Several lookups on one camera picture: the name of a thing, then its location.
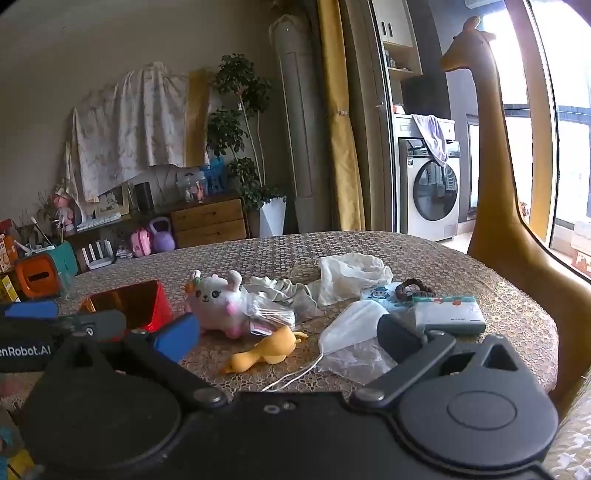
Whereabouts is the white bunny plush toy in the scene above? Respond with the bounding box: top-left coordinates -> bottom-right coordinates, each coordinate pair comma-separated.
185,270 -> 252,335

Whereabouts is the purple kettlebell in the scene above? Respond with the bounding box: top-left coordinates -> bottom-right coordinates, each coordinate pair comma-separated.
148,217 -> 176,253

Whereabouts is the blue toy figure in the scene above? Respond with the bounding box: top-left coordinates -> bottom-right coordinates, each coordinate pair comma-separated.
203,157 -> 227,192

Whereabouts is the brown giraffe-shaped chair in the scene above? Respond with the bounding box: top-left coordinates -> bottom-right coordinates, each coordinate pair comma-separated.
440,16 -> 583,418

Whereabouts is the white face mask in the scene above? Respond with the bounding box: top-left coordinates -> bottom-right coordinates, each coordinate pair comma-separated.
262,300 -> 398,393

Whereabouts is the white plastic bag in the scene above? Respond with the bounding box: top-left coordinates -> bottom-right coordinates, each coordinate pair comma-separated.
245,276 -> 324,324

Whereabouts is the orange box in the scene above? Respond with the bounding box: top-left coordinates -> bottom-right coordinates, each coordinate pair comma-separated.
14,255 -> 63,298

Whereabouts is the teal box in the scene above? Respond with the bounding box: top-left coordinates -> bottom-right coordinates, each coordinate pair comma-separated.
48,241 -> 79,275

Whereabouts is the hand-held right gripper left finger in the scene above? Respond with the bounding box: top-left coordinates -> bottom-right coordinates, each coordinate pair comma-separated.
46,313 -> 229,409

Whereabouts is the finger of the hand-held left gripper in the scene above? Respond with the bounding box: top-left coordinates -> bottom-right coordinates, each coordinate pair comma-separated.
51,310 -> 127,342
2,300 -> 59,320

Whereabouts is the black hair tie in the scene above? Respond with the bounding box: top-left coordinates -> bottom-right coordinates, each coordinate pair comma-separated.
396,278 -> 437,298

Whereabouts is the white wall cupboard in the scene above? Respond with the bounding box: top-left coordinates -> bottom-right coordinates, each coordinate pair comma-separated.
372,0 -> 423,77

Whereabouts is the white cloth on washing machine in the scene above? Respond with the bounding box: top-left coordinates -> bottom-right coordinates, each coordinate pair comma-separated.
412,114 -> 450,167

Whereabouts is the white mesh cloth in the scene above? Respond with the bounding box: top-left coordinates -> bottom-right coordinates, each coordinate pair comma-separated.
318,254 -> 394,308

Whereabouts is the white washing machine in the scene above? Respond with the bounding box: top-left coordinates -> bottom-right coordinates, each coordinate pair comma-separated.
394,113 -> 462,243

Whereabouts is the pink toy case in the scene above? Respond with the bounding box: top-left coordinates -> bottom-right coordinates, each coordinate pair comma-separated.
130,227 -> 153,257

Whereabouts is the white router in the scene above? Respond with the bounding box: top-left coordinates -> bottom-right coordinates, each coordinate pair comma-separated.
82,240 -> 115,271

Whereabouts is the yellow rubber duck toy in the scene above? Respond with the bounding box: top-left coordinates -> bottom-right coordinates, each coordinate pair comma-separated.
221,327 -> 309,374

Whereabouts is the clear packet with pink label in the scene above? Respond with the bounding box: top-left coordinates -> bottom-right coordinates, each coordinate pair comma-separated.
240,295 -> 297,336

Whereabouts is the yellow curtain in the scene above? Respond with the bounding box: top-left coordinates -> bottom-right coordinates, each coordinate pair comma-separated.
318,0 -> 366,232

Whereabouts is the clear plastic bag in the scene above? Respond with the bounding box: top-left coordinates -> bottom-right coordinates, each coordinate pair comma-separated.
318,342 -> 399,386

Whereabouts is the printed white sheet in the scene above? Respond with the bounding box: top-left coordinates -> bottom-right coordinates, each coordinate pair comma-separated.
65,62 -> 211,204

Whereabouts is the blue cartoon packet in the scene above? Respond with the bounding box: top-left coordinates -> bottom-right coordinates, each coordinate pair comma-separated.
358,284 -> 416,315

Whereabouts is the pink doll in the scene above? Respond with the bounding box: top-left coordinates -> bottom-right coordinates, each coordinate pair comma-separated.
51,194 -> 77,234

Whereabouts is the tissue pack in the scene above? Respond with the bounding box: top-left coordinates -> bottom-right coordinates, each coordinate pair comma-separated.
411,295 -> 488,335

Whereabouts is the wooden drawer cabinet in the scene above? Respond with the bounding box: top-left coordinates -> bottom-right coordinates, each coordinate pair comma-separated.
65,194 -> 247,273

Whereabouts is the cardboard box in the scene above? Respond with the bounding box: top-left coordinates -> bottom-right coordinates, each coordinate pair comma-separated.
571,220 -> 591,278

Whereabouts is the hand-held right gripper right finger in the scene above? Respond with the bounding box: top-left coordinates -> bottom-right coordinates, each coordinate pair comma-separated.
349,315 -> 532,409

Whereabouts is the white keyboard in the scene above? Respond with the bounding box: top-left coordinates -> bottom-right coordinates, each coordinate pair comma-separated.
76,215 -> 121,232

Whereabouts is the photo frame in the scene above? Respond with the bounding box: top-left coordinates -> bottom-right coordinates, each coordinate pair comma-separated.
95,185 -> 130,217

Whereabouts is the red metal box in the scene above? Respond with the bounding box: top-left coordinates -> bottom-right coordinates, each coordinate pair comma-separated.
78,279 -> 174,333

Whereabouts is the white tower air conditioner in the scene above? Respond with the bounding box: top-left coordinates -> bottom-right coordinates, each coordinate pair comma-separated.
270,14 -> 324,234

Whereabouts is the white planter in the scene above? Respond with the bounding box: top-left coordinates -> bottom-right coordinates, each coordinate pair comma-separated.
259,196 -> 287,237

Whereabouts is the green potted plant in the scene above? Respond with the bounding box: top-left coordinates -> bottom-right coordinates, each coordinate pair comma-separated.
205,54 -> 287,213

